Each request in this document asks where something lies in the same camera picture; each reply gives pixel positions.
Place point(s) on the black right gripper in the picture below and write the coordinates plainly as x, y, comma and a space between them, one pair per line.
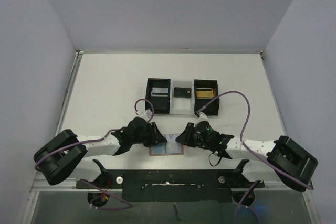
189, 133

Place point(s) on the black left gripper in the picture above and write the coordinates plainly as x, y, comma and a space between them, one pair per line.
155, 136

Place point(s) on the tan leather card holder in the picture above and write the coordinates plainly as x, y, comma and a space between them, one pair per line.
160, 149

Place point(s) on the white bin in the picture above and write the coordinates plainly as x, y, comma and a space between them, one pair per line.
182, 105

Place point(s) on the black bin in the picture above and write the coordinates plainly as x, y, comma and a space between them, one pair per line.
161, 105
213, 108

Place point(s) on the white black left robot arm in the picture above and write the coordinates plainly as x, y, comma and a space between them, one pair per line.
69, 155

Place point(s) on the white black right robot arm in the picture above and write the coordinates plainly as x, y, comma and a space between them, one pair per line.
275, 160

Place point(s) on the silver card in bin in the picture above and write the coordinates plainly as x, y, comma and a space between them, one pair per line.
159, 92

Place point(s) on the black card in bin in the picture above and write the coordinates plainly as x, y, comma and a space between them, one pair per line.
182, 92

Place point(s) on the gold card in bin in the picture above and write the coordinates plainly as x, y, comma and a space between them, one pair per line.
205, 93

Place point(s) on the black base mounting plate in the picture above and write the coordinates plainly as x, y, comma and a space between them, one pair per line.
174, 185

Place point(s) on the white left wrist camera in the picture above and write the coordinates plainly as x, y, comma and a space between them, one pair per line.
146, 115

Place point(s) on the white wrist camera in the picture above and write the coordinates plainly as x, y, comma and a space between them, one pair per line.
146, 115
201, 117

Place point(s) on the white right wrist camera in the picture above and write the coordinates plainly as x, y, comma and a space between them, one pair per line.
201, 117

